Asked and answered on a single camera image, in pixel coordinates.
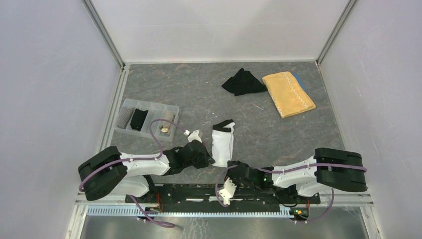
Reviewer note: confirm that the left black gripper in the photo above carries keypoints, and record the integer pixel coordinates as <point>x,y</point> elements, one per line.
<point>206,161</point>

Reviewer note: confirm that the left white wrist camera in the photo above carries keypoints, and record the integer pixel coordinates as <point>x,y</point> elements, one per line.
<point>193,135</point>

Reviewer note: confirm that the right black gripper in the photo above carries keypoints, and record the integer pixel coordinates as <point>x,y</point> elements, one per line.
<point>228,174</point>

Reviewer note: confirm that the folded yellow towel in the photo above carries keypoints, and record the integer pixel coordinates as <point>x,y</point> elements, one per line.
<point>287,94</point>

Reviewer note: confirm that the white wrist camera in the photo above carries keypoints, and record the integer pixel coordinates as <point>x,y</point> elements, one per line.
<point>193,135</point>
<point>226,192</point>

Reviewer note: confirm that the aluminium frame rail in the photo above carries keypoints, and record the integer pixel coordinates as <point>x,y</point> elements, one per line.
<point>199,200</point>

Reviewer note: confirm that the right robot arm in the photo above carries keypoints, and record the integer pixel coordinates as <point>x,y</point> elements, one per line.
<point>326,169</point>

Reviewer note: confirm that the black underwear beige waistband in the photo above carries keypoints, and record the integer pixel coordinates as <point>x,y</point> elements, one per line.
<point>138,119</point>

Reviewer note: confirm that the white underwear black waistband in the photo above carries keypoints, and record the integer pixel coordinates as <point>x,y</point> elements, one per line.
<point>222,142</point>

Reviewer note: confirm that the clear plastic organizer box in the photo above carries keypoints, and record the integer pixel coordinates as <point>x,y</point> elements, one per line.
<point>151,126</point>

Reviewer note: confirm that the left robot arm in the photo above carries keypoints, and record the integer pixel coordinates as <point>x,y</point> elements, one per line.
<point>113,172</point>

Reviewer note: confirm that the grey striped rolled cloth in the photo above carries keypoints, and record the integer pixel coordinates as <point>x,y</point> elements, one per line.
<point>124,116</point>

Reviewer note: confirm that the blue cloth under towel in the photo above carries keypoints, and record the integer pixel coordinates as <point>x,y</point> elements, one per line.
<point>299,81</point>

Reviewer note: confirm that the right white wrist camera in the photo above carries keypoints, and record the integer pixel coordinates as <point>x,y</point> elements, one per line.
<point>226,192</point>

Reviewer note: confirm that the beige rolled cloth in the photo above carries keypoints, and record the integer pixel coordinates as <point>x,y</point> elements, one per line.
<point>166,122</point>

